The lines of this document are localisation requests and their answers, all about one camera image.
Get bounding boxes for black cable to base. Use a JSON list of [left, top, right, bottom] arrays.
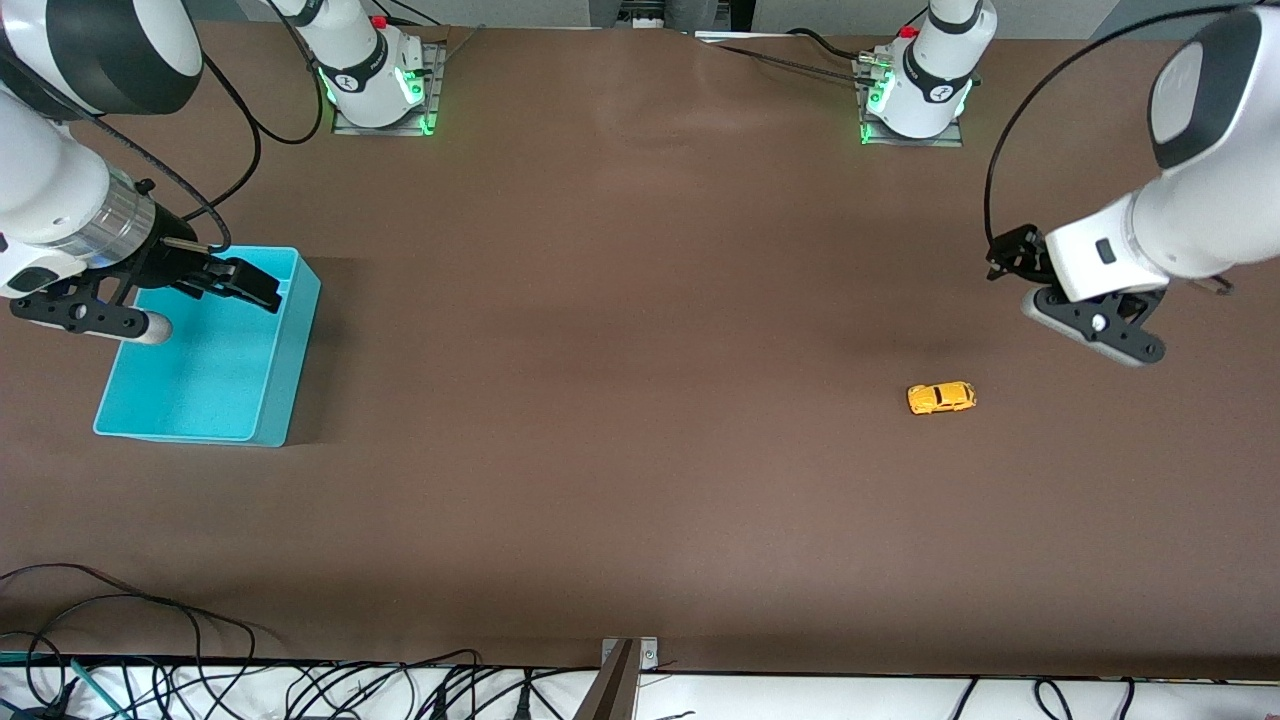
[[700, 28, 873, 86]]

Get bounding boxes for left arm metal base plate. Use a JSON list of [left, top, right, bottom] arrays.
[[858, 50, 963, 148]]

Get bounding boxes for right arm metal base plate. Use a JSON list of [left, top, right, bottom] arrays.
[[332, 40, 448, 137]]

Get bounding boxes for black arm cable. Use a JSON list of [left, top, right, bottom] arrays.
[[60, 0, 328, 253], [983, 3, 1261, 263]]

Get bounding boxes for white ledge board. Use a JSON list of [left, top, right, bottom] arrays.
[[0, 662, 1280, 720]]

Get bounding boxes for grey metal post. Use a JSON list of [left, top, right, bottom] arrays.
[[573, 640, 641, 720]]

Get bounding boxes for tangled black cables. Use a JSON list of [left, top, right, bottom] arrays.
[[0, 563, 561, 720]]

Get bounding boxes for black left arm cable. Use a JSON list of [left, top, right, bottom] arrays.
[[983, 3, 1261, 263]]

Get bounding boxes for silver metal bracket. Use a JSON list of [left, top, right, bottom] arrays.
[[601, 637, 660, 671]]

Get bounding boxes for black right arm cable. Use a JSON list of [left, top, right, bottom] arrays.
[[60, 0, 328, 253]]

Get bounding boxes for yellow toy beetle car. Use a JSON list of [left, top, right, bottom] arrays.
[[907, 381, 978, 416]]

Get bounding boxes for teal plastic bin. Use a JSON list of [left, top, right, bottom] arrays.
[[93, 246, 322, 448]]

